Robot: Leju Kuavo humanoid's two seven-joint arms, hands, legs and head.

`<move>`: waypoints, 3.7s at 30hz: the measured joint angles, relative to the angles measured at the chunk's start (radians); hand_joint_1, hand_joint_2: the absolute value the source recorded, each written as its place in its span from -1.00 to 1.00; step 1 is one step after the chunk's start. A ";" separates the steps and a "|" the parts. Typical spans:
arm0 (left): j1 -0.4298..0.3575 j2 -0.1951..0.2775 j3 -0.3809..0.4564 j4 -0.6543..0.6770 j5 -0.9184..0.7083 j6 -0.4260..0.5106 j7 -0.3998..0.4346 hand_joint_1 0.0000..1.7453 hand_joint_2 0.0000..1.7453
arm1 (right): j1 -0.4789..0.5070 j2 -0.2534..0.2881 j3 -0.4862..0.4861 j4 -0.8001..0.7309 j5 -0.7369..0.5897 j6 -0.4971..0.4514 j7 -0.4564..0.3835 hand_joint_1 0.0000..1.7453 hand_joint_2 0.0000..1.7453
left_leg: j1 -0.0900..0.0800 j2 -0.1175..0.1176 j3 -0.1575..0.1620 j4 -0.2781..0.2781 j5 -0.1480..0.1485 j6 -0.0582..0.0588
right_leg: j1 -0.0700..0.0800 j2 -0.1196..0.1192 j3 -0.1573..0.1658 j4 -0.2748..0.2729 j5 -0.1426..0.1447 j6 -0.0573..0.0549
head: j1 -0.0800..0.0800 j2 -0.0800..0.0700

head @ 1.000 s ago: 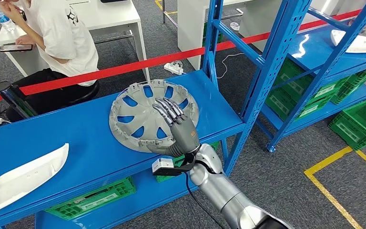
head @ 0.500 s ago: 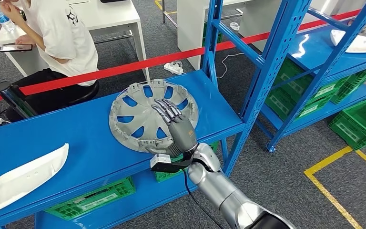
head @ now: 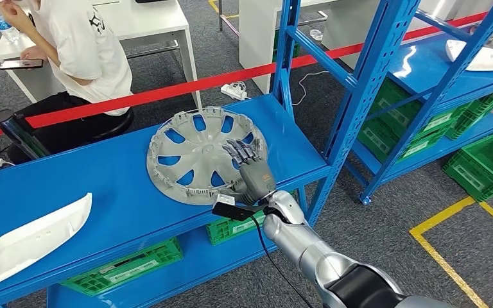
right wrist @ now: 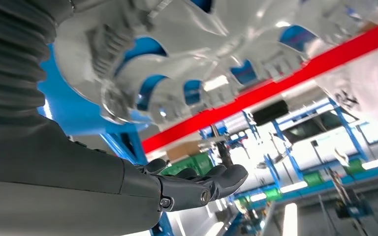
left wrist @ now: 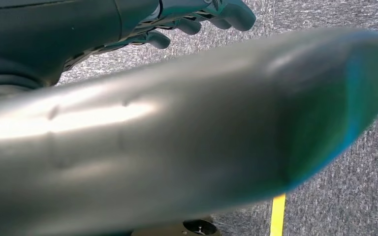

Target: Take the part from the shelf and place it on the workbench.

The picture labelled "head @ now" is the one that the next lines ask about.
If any person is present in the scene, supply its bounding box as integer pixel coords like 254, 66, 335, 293
0, 0, 135, 164

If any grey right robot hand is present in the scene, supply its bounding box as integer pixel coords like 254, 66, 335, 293
221, 139, 278, 206

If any smartphone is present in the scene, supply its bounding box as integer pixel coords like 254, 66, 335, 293
0, 58, 44, 71

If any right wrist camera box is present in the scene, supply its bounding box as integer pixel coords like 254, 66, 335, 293
211, 193, 268, 222

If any red barrier belt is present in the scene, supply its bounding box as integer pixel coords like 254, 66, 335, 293
0, 10, 492, 143

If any black round stool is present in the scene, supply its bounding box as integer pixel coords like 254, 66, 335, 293
91, 106, 135, 143

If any blue metal shelf rack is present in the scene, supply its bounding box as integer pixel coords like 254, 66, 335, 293
0, 0, 426, 308
350, 0, 493, 206

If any white floor cable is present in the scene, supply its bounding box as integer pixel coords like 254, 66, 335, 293
292, 70, 331, 107

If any white desk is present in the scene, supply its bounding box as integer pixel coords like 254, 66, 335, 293
322, 0, 462, 71
238, 0, 329, 94
0, 0, 203, 112

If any black stanchion post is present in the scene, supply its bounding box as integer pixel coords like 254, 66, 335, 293
0, 108, 52, 159

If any white curved plastic part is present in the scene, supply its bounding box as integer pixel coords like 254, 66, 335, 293
0, 192, 94, 294
446, 39, 493, 73

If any clear water bottle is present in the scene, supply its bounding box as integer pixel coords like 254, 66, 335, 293
0, 0, 21, 44

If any black camera cable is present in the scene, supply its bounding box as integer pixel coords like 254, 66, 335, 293
250, 216, 315, 308

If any yellow floor tape line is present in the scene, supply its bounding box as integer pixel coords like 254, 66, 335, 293
208, 0, 239, 19

